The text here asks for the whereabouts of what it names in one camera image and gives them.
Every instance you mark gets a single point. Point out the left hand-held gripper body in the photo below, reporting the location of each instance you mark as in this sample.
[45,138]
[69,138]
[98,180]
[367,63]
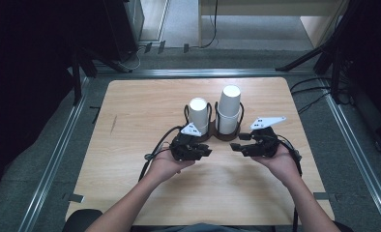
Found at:
[182,146]

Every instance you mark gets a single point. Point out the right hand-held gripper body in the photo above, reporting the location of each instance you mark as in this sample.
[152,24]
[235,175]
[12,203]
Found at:
[266,141]

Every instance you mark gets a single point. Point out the person's left hand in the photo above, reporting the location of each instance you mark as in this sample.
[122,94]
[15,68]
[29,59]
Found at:
[166,167]

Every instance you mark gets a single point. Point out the person's right hand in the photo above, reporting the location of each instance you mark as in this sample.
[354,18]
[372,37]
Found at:
[282,166]

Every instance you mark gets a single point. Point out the white paper cup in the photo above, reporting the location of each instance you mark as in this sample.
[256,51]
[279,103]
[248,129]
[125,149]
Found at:
[199,111]
[227,125]
[229,100]

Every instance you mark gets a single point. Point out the grey tape strip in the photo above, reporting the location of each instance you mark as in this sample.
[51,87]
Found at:
[324,196]
[75,197]

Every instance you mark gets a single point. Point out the dark tape strip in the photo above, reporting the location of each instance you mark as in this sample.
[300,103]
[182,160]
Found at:
[186,48]
[148,47]
[161,47]

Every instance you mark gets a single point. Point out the black tripod stand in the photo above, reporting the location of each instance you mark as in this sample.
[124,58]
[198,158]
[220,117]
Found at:
[327,45]

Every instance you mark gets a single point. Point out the black metal stand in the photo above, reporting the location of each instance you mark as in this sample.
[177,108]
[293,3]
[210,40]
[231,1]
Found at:
[76,77]

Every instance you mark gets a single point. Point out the light wooden desk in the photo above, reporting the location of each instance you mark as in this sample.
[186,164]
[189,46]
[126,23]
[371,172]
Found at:
[269,6]

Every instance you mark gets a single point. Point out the black cabinet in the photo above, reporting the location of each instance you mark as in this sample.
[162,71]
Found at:
[121,25]

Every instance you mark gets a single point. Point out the dark curtain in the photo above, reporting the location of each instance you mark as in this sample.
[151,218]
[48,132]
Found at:
[24,80]

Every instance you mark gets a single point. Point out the aluminium floor rail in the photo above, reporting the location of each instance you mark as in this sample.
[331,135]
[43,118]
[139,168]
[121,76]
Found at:
[356,151]
[204,72]
[50,170]

